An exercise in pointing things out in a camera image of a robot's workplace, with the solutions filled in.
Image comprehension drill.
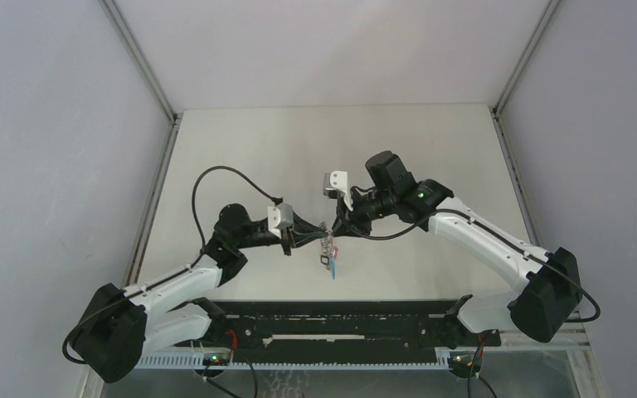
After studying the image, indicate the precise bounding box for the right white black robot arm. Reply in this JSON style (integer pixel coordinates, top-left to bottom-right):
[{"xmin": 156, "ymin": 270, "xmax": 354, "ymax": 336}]
[{"xmin": 323, "ymin": 150, "xmax": 584, "ymax": 348}]

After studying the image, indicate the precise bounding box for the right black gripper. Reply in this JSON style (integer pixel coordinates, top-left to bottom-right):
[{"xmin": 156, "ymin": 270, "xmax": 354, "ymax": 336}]
[{"xmin": 332, "ymin": 187, "xmax": 396, "ymax": 238}]

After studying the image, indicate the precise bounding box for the black camera cable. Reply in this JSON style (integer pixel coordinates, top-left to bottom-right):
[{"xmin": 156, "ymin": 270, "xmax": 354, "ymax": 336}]
[
  {"xmin": 333, "ymin": 208, "xmax": 601, "ymax": 398},
  {"xmin": 61, "ymin": 166, "xmax": 284, "ymax": 366}
]

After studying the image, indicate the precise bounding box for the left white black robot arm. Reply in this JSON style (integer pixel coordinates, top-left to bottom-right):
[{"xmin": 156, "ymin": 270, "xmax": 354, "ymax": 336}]
[{"xmin": 62, "ymin": 203, "xmax": 328, "ymax": 383}]

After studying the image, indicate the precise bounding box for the right black camera cable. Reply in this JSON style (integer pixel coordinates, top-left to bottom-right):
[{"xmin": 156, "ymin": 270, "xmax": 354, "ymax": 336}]
[{"xmin": 333, "ymin": 208, "xmax": 601, "ymax": 398}]

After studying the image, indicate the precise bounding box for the left aluminium frame post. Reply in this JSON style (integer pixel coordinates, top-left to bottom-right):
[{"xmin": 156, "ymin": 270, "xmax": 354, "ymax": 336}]
[{"xmin": 98, "ymin": 0, "xmax": 179, "ymax": 124}]

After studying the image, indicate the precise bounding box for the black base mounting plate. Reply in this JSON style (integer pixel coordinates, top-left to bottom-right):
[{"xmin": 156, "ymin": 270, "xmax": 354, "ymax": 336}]
[{"xmin": 189, "ymin": 300, "xmax": 502, "ymax": 363}]

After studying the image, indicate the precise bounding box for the metal key organizer with rings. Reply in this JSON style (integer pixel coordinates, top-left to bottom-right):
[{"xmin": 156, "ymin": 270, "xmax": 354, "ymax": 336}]
[{"xmin": 319, "ymin": 222, "xmax": 337, "ymax": 280}]

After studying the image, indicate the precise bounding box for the right green circuit board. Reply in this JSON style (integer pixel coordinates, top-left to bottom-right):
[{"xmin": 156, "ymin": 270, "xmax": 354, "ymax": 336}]
[{"xmin": 448, "ymin": 354, "xmax": 482, "ymax": 368}]

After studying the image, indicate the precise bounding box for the green circuit board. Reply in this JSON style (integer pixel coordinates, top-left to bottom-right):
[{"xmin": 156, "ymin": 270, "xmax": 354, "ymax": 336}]
[
  {"xmin": 202, "ymin": 353, "xmax": 231, "ymax": 367},
  {"xmin": 448, "ymin": 354, "xmax": 482, "ymax": 368}
]

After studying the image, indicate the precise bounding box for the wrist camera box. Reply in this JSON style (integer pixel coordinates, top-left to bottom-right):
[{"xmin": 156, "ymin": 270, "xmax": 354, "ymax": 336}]
[
  {"xmin": 323, "ymin": 170, "xmax": 353, "ymax": 211},
  {"xmin": 267, "ymin": 202, "xmax": 294, "ymax": 239}
]

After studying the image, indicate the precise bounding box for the right aluminium frame post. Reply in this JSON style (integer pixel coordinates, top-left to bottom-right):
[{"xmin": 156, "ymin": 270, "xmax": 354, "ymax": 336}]
[{"xmin": 491, "ymin": 0, "xmax": 564, "ymax": 119}]

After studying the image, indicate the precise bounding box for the aluminium frame post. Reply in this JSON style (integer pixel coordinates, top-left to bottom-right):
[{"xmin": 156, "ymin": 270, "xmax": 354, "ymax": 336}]
[
  {"xmin": 98, "ymin": 0, "xmax": 179, "ymax": 124},
  {"xmin": 491, "ymin": 0, "xmax": 564, "ymax": 119}
]

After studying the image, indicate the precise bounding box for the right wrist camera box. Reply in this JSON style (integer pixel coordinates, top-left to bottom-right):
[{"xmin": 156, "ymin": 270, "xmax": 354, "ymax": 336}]
[{"xmin": 323, "ymin": 170, "xmax": 353, "ymax": 211}]

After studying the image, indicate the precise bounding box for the white slotted cable duct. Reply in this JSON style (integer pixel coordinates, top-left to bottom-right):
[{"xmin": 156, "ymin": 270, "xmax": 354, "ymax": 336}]
[{"xmin": 134, "ymin": 351, "xmax": 453, "ymax": 371}]

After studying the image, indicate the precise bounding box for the left green circuit board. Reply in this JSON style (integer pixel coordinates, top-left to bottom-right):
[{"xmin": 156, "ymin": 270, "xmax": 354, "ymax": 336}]
[{"xmin": 202, "ymin": 353, "xmax": 231, "ymax": 367}]

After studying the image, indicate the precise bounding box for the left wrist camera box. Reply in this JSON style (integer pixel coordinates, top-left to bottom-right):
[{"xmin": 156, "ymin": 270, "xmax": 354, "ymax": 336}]
[{"xmin": 267, "ymin": 202, "xmax": 294, "ymax": 239}]

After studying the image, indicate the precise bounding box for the left black camera cable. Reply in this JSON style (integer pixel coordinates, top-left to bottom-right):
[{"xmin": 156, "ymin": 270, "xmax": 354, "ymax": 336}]
[{"xmin": 61, "ymin": 166, "xmax": 284, "ymax": 366}]

